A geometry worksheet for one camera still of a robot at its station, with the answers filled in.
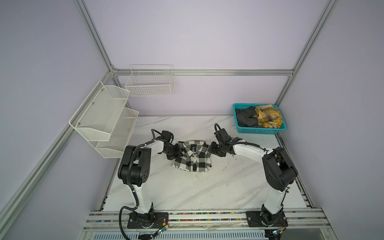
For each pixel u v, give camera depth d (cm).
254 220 73
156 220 73
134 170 51
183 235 70
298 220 75
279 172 49
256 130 104
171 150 85
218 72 143
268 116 104
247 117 110
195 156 93
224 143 77
